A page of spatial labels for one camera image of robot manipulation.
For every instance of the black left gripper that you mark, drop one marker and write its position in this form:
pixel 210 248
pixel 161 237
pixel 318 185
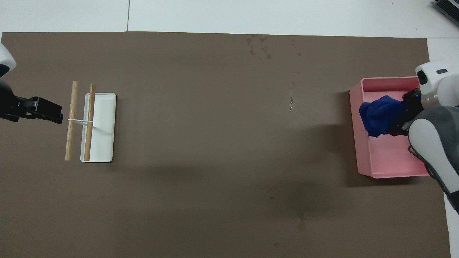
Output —
pixel 8 104

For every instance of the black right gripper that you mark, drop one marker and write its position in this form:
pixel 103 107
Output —
pixel 412 105

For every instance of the blue microfibre towel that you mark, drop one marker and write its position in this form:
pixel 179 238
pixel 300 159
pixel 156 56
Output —
pixel 382 114

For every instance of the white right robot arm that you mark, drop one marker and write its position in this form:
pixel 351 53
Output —
pixel 430 139

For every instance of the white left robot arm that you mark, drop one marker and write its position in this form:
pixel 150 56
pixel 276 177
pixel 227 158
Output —
pixel 5 59

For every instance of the white wooden towel rack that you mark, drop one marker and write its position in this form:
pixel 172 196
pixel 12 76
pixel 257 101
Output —
pixel 104 129

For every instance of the long light wooden rod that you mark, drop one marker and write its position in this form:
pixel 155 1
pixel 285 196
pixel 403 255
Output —
pixel 71 118

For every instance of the pink plastic bin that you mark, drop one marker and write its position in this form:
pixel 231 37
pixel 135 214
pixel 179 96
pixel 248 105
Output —
pixel 387 157

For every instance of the grey keyboard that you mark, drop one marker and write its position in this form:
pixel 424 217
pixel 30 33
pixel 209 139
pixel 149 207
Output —
pixel 448 8

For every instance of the brown table mat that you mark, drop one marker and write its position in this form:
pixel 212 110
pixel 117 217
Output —
pixel 179 71

